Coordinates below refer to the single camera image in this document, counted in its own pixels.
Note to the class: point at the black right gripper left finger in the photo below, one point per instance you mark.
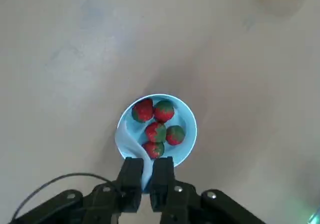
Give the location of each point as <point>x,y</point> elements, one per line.
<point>130,184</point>

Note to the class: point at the light blue bowl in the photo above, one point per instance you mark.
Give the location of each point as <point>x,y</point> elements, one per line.
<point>186,124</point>

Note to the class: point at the red toy strawberry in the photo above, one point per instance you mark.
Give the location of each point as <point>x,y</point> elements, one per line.
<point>153,149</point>
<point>155,132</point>
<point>163,111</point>
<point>175,134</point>
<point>142,110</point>

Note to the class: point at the light blue plastic spoon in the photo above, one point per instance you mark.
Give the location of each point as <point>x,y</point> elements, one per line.
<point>125,137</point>

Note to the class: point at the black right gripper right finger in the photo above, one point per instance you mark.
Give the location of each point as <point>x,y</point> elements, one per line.
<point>162,184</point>

